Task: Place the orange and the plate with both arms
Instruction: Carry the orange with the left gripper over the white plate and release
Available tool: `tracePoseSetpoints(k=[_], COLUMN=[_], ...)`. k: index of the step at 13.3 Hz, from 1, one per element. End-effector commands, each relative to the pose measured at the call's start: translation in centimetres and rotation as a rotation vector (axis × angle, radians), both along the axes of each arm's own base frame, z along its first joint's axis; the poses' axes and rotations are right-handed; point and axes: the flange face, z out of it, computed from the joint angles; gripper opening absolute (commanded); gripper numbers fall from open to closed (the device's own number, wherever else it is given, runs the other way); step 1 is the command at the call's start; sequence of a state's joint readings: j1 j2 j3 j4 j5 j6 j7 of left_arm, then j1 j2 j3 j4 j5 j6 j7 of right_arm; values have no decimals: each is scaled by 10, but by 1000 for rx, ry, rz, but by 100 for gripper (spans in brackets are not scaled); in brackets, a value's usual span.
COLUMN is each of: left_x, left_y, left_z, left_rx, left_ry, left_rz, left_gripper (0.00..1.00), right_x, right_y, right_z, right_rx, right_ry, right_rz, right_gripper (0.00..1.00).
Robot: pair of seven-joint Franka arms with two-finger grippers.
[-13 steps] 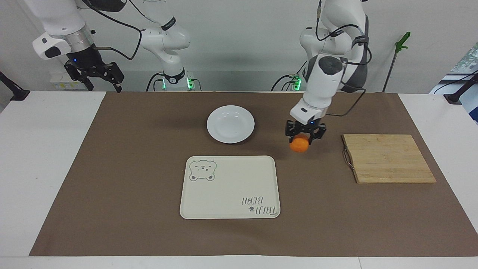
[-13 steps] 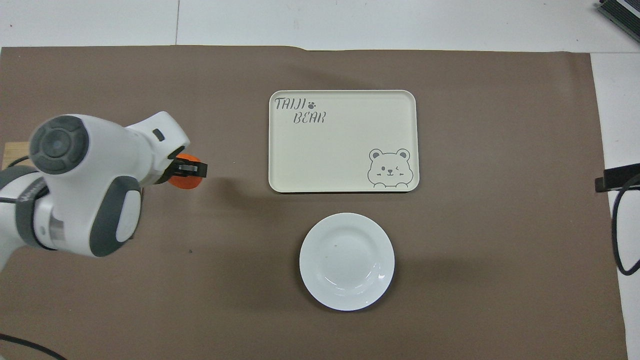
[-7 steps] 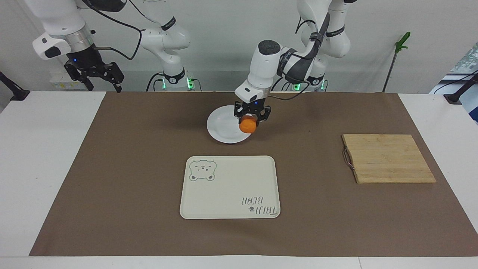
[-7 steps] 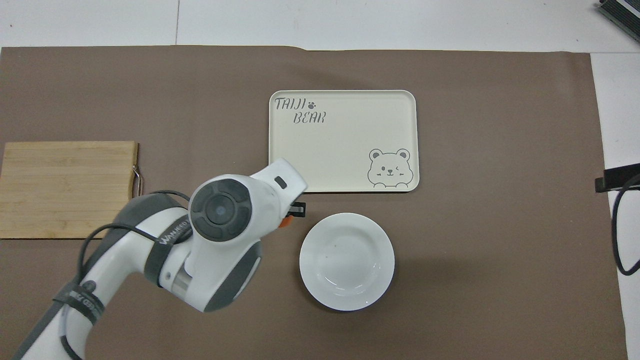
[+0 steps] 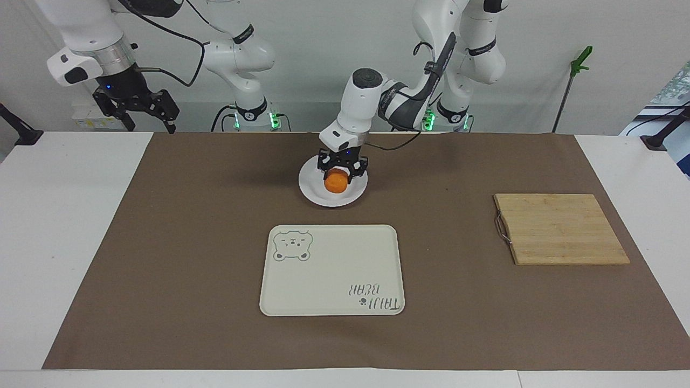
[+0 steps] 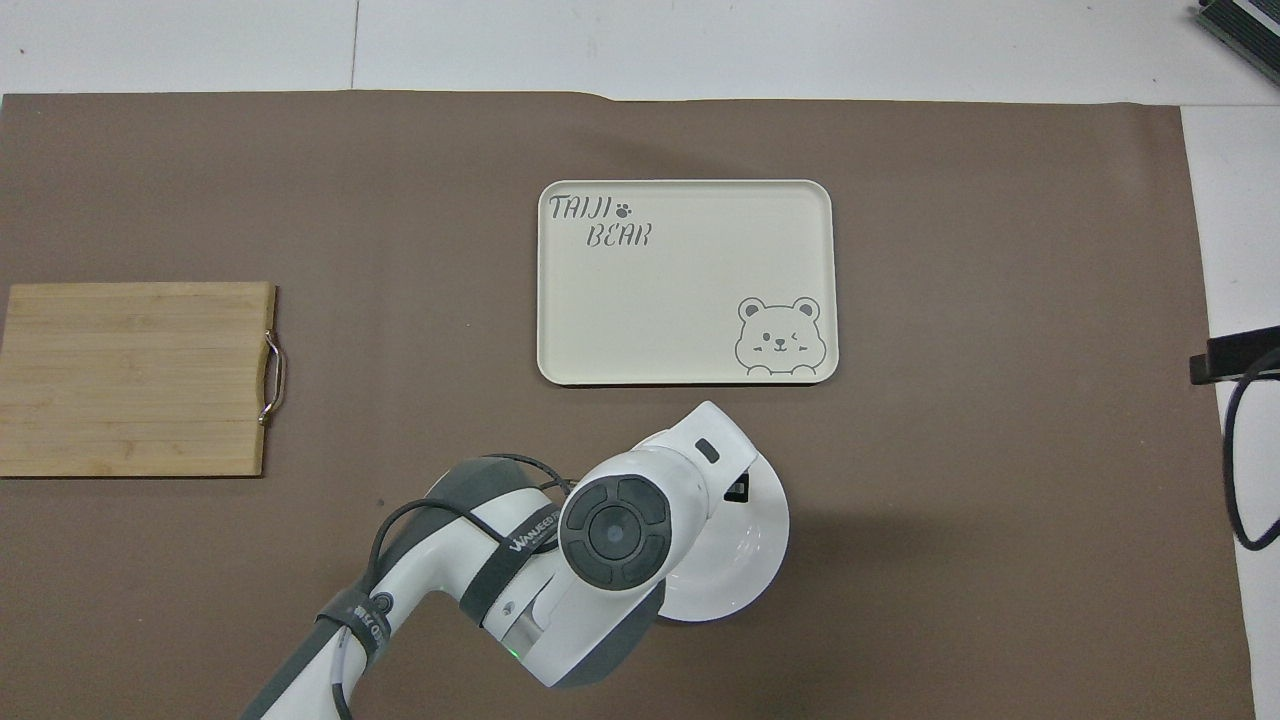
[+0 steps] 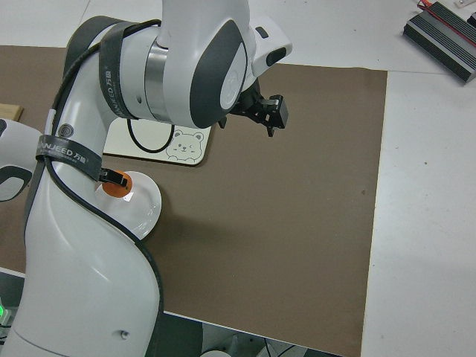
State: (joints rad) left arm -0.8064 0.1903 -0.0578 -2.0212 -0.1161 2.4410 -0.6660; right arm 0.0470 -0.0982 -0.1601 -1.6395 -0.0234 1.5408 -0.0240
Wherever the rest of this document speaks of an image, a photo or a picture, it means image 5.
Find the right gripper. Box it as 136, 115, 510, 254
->
92, 64, 181, 135

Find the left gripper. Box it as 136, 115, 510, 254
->
317, 144, 370, 185

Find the orange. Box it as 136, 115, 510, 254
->
325, 168, 350, 194

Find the white round plate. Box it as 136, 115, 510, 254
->
298, 154, 369, 208

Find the cream tray with bear print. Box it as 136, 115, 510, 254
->
259, 224, 406, 317

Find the black stand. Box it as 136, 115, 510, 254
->
640, 105, 690, 151
0, 102, 44, 147

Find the wooden cutting board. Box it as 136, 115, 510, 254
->
493, 193, 631, 266

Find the pole with green clamp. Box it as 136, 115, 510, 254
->
551, 45, 594, 134

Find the black cable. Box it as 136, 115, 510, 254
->
362, 31, 460, 152
111, 0, 209, 88

